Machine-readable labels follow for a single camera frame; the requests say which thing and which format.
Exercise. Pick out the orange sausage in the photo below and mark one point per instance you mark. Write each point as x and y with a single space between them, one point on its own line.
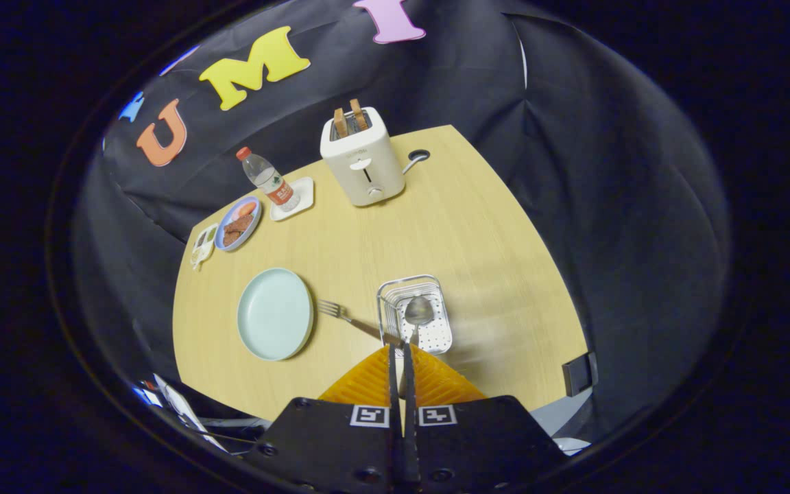
245 209

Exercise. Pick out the white divided sauce dish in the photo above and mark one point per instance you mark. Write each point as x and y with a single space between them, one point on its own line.
203 243

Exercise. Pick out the toasted bread slice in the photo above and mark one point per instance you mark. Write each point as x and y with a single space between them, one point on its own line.
358 115
341 123

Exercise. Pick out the clear water bottle red cap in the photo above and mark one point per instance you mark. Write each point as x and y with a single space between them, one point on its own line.
268 180

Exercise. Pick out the black backdrop cloth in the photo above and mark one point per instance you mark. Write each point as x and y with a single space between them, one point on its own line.
628 219

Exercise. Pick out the blue plate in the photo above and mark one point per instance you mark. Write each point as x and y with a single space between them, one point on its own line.
225 245

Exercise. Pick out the white toaster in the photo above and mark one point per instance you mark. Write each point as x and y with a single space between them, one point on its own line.
354 175

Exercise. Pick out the white square coaster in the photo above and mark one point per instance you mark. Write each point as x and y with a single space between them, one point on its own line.
302 195

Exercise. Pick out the metal spoon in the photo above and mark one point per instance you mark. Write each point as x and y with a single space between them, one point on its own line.
419 310

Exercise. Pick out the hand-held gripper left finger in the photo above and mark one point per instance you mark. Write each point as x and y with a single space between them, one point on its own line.
333 446

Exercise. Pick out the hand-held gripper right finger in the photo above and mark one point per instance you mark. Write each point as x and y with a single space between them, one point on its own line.
484 446

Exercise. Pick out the small black box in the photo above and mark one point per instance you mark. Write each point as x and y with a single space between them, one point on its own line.
579 375

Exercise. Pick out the light green plate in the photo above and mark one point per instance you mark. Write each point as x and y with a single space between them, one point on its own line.
275 315

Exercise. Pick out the brown meat slices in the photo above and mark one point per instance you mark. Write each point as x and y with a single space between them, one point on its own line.
237 230

